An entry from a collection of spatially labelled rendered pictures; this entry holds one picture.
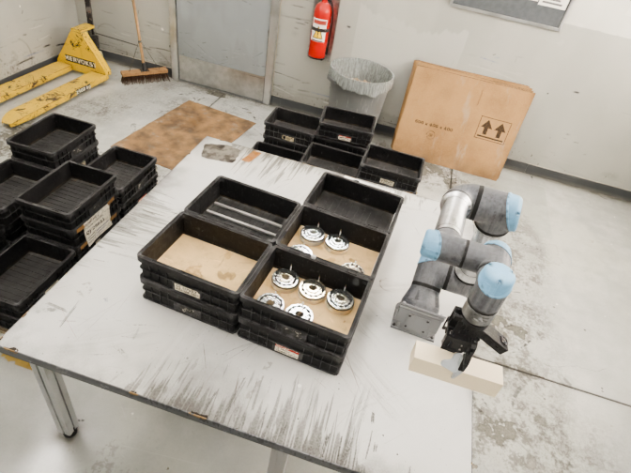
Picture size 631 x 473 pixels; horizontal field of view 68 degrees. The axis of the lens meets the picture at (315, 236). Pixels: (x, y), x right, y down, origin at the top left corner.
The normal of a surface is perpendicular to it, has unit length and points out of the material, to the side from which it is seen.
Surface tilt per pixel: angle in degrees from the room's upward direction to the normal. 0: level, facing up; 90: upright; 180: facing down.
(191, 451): 0
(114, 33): 90
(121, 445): 0
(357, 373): 0
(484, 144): 76
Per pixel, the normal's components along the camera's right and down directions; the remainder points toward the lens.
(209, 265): 0.15, -0.75
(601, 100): -0.26, 0.59
